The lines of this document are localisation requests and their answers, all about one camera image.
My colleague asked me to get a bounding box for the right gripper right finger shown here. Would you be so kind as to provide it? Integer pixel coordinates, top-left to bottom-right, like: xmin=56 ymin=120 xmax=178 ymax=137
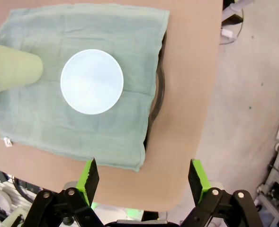
xmin=181 ymin=158 xmax=263 ymax=227

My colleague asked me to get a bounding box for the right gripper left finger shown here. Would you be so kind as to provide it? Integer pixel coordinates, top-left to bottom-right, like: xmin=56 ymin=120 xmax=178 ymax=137
xmin=23 ymin=157 xmax=102 ymax=227

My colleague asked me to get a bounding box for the green cloth mat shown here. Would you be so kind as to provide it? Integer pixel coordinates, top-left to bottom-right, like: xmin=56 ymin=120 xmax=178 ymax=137
xmin=0 ymin=2 xmax=171 ymax=173

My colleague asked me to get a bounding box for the light blue bowl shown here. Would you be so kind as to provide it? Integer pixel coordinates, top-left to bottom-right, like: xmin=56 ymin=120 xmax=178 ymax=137
xmin=60 ymin=48 xmax=125 ymax=115

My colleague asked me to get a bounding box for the light green tall cup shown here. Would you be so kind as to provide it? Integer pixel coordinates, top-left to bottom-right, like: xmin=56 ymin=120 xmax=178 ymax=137
xmin=0 ymin=42 xmax=44 ymax=96

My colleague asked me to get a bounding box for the dark brown plastic tray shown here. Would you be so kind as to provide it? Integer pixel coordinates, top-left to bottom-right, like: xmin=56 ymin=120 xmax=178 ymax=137
xmin=143 ymin=30 xmax=168 ymax=150

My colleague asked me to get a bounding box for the white power adapter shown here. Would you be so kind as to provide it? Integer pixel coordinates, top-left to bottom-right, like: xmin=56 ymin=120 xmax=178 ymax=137
xmin=221 ymin=28 xmax=235 ymax=39

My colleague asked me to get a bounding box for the aluminium frame rack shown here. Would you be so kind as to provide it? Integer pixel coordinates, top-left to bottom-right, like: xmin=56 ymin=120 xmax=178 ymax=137
xmin=254 ymin=141 xmax=279 ymax=227

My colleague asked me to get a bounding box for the chair base with black ring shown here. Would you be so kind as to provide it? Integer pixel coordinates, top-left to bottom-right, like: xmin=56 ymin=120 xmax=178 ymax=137
xmin=221 ymin=0 xmax=252 ymax=45

